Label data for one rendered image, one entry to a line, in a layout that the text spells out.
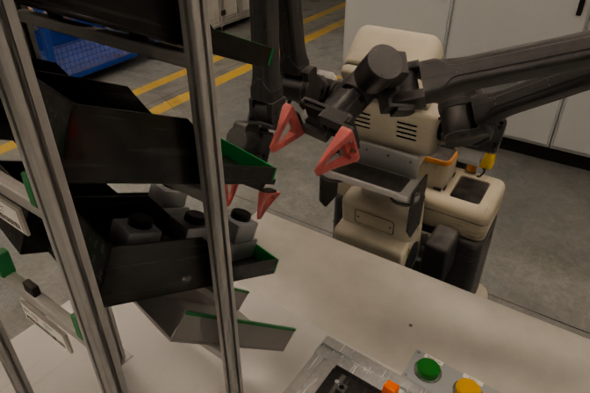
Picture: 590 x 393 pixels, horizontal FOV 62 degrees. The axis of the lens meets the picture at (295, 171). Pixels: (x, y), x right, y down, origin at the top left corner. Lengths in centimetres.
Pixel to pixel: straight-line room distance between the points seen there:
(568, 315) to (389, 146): 153
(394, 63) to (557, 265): 220
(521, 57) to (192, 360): 82
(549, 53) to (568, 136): 282
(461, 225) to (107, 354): 128
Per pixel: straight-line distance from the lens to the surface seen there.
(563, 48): 86
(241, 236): 72
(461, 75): 84
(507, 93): 104
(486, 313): 121
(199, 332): 71
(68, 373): 113
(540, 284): 269
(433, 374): 93
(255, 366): 105
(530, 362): 115
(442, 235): 157
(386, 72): 75
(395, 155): 125
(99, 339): 52
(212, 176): 53
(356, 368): 92
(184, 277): 62
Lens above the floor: 170
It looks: 32 degrees down
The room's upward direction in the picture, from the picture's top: straight up
